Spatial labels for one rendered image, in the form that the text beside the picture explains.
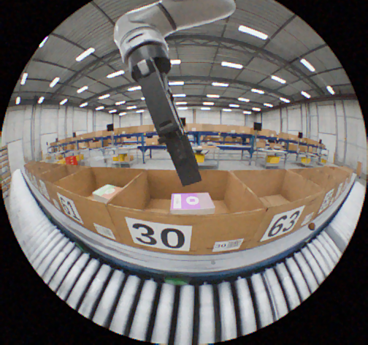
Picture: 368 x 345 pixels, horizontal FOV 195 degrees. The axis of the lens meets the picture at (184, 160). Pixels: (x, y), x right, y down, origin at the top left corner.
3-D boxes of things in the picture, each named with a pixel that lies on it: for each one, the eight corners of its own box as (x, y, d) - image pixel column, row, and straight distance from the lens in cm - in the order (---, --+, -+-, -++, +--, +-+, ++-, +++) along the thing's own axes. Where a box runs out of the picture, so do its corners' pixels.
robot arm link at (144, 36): (110, 42, 27) (112, 59, 22) (155, 20, 26) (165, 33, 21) (131, 63, 32) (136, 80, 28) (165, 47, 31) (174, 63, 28)
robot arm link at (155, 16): (104, 47, 27) (166, 8, 26) (104, 23, 41) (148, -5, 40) (135, 65, 33) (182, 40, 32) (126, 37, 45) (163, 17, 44)
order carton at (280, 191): (246, 249, 41) (267, 209, 29) (223, 200, 59) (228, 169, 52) (310, 221, 68) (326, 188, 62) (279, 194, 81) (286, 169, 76)
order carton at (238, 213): (123, 244, 42) (104, 204, 31) (150, 198, 60) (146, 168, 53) (247, 249, 41) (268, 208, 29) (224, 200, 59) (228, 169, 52)
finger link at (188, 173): (185, 133, 15) (185, 133, 14) (201, 178, 16) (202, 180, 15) (165, 141, 15) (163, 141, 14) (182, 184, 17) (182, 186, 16)
